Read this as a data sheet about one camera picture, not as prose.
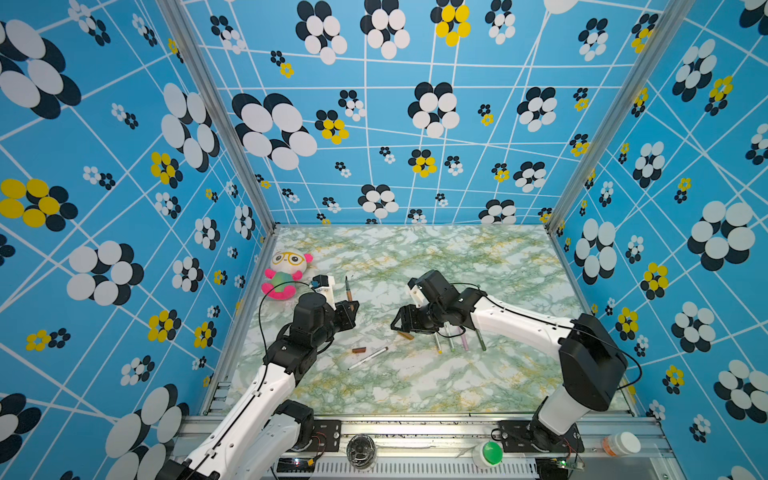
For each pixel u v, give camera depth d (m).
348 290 0.78
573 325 0.47
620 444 0.67
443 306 0.65
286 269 0.99
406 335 0.91
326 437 0.73
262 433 0.57
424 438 0.75
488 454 0.64
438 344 0.89
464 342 0.89
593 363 0.44
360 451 0.63
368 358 0.87
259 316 0.94
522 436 0.73
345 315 0.68
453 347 0.89
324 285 0.70
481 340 0.89
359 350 0.89
